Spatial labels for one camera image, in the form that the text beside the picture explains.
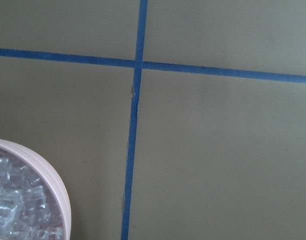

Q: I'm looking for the clear ice cubes pile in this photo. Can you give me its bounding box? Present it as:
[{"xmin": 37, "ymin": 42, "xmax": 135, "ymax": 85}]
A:
[{"xmin": 0, "ymin": 148, "xmax": 64, "ymax": 240}]

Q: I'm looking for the pink bowl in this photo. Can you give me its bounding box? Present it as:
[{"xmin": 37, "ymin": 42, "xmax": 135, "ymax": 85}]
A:
[{"xmin": 0, "ymin": 139, "xmax": 72, "ymax": 240}]

